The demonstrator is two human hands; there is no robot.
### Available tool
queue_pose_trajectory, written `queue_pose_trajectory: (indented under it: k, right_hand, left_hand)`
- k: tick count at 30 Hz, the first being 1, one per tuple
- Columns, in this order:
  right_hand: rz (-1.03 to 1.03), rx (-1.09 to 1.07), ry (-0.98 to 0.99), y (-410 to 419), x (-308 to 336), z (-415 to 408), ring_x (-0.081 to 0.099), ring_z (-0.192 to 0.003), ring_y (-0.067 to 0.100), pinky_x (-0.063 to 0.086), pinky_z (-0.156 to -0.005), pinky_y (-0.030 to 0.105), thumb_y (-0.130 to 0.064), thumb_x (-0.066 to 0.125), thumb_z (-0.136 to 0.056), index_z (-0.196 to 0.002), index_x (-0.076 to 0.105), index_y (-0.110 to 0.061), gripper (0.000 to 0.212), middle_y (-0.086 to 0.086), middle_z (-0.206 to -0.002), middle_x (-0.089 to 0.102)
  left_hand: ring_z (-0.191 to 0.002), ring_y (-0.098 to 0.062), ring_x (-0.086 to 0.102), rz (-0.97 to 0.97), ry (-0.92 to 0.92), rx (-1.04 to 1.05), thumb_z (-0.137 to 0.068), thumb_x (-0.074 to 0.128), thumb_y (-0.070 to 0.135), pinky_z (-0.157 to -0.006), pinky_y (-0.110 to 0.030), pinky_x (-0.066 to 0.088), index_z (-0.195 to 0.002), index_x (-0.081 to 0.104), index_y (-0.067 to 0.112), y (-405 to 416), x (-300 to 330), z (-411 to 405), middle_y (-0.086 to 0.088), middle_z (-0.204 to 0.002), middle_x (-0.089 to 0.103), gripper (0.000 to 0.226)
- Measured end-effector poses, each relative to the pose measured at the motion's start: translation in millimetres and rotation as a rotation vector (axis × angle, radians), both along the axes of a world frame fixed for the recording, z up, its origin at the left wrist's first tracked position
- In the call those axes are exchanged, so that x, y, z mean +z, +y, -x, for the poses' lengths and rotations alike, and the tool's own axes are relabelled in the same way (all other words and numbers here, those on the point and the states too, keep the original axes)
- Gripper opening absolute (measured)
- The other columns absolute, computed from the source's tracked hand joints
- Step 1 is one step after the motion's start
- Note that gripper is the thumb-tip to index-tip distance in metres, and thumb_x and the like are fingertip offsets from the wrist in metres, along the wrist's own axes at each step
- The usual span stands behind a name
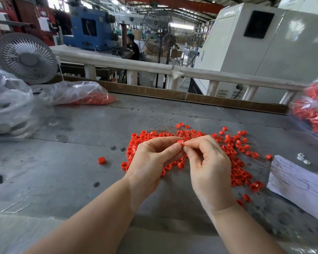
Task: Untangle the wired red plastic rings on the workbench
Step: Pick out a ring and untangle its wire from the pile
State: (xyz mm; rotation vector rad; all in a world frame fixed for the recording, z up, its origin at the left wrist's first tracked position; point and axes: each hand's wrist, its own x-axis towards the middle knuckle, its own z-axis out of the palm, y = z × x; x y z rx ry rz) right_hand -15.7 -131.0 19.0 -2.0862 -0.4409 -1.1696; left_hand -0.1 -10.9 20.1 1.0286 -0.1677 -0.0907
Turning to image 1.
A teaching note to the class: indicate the person's right hand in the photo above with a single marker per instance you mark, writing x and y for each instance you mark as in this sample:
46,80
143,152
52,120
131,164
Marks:
214,174

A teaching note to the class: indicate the person's left hand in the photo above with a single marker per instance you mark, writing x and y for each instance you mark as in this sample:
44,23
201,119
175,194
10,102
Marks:
148,169

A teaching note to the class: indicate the pile of red plastic rings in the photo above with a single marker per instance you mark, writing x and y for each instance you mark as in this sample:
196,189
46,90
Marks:
241,148

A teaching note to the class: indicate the person's left forearm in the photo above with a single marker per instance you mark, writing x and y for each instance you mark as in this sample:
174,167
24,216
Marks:
90,224

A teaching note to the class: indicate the brown wooden board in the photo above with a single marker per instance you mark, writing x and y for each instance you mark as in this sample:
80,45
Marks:
159,93

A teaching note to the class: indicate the white paper sheet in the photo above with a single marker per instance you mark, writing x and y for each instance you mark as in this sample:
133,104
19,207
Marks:
301,188

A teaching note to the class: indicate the small clear plastic piece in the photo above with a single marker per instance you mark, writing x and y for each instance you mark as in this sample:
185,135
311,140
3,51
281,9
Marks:
300,156
307,162

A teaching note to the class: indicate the clear bag with red pieces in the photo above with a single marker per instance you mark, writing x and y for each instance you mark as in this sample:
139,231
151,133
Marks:
73,93

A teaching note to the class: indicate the white metal railing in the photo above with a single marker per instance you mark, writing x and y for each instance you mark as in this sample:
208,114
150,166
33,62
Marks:
135,62

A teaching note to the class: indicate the large clear bag red pieces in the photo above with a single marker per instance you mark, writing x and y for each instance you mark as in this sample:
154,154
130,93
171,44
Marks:
312,108

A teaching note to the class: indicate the blue industrial machine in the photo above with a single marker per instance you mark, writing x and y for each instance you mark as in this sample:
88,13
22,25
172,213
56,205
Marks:
99,37

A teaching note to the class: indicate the large grey machine cabinet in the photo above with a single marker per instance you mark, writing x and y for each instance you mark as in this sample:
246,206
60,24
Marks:
294,45

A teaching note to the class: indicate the crumpled clear plastic bag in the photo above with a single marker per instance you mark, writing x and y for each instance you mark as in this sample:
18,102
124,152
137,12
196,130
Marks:
8,105

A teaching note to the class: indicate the white desk fan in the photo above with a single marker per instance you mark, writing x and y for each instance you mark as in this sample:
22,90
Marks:
26,58

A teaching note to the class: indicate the red industrial machine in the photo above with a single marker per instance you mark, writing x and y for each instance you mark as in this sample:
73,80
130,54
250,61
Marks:
25,18

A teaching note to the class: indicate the black pedestal fan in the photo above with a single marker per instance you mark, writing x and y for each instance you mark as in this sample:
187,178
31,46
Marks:
169,39

